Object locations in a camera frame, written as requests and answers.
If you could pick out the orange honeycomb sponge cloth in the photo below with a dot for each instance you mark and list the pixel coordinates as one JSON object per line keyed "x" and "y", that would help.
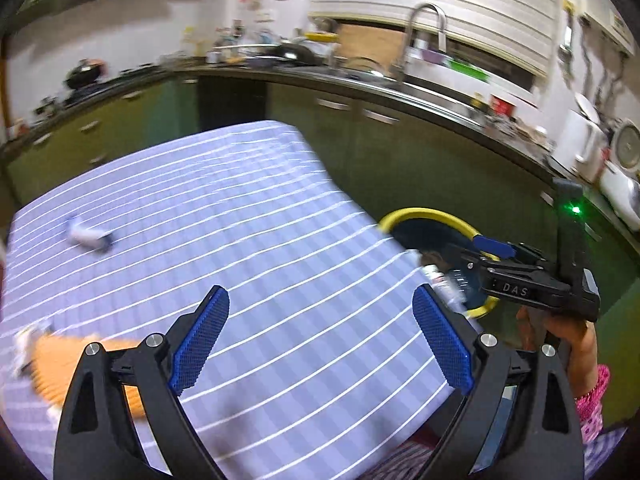
{"x": 53, "y": 361}

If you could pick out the white rice cooker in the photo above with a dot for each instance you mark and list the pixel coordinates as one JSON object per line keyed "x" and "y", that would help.
{"x": 619, "y": 179}

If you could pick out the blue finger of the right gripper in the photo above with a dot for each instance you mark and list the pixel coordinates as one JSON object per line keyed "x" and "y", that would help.
{"x": 493, "y": 247}
{"x": 463, "y": 272}

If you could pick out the yellow rimmed trash bin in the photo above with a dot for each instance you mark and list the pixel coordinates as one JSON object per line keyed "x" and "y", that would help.
{"x": 426, "y": 231}

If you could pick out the foil wrapper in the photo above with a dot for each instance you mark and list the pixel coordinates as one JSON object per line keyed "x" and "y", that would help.
{"x": 24, "y": 344}

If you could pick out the small white box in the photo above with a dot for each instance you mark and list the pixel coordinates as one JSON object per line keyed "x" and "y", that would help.
{"x": 96, "y": 239}

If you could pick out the blue checked tablecloth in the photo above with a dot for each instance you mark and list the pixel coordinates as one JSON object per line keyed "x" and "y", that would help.
{"x": 320, "y": 370}

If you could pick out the black pot on stove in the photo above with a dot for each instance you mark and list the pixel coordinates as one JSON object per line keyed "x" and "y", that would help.
{"x": 87, "y": 71}

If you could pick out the clear plastic water bottle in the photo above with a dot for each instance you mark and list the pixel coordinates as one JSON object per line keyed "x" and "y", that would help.
{"x": 446, "y": 288}

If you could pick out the steel kitchen faucet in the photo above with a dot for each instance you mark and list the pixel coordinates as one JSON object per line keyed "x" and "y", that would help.
{"x": 423, "y": 39}

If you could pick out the white electric kettle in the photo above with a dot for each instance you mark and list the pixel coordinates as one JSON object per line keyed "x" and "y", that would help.
{"x": 579, "y": 151}

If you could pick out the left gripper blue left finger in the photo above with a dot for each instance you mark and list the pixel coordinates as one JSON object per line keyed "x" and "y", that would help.
{"x": 96, "y": 436}

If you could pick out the steel sink basin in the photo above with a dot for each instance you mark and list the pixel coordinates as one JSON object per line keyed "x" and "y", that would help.
{"x": 416, "y": 93}

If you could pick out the wooden cutting board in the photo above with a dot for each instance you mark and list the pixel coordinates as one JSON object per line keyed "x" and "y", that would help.
{"x": 381, "y": 45}

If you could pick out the green lower kitchen cabinets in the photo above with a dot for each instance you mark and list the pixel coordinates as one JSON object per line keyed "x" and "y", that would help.
{"x": 400, "y": 159}

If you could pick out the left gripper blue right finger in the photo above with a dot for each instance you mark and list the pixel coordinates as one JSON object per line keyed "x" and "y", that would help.
{"x": 517, "y": 417}

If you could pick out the black wok on counter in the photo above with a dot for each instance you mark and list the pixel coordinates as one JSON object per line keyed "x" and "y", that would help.
{"x": 295, "y": 54}

